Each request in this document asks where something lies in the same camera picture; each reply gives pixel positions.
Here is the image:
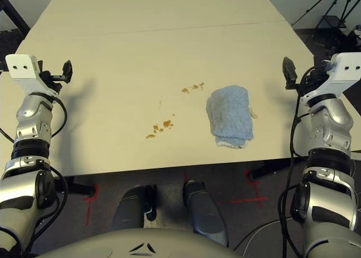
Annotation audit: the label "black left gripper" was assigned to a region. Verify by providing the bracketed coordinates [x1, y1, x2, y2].
[38, 60, 74, 95]

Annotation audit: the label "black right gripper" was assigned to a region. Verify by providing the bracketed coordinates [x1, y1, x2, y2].
[283, 56, 331, 97]

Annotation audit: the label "fluffy blue rag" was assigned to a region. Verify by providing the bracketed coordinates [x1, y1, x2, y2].
[205, 84, 259, 149]

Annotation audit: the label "black step stool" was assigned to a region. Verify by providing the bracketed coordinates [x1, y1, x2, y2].
[315, 15, 348, 30]

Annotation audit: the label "black foam floor mat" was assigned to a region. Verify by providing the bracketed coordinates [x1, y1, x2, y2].
[0, 29, 29, 73]

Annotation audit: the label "black tripod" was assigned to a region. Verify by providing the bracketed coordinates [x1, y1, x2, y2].
[292, 0, 358, 28]

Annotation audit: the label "red floor tape cross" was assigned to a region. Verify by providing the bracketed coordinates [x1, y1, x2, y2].
[217, 170, 269, 210]
[83, 184, 100, 225]

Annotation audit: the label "grey left robot leg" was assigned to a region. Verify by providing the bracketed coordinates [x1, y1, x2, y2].
[111, 184, 158, 233]

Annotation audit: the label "grey robot leg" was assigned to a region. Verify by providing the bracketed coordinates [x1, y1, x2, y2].
[182, 180, 229, 247]
[111, 184, 158, 233]

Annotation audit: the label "grey right robot leg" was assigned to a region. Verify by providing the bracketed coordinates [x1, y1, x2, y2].
[182, 180, 229, 247]

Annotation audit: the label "grey round floor plate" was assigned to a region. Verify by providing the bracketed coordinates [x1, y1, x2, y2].
[242, 215, 308, 258]

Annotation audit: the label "grey robot torso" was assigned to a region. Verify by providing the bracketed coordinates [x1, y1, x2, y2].
[36, 226, 240, 258]

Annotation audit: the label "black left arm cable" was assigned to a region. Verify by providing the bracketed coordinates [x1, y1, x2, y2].
[50, 96, 68, 137]

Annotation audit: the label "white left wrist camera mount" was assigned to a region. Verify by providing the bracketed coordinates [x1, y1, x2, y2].
[5, 54, 60, 97]

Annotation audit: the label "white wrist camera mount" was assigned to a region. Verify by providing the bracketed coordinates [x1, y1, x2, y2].
[5, 54, 60, 97]
[300, 52, 361, 106]

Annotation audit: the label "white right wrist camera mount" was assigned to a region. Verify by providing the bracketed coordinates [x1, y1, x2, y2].
[300, 52, 361, 106]

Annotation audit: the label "black metal frame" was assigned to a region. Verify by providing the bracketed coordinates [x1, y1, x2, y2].
[0, 0, 32, 35]

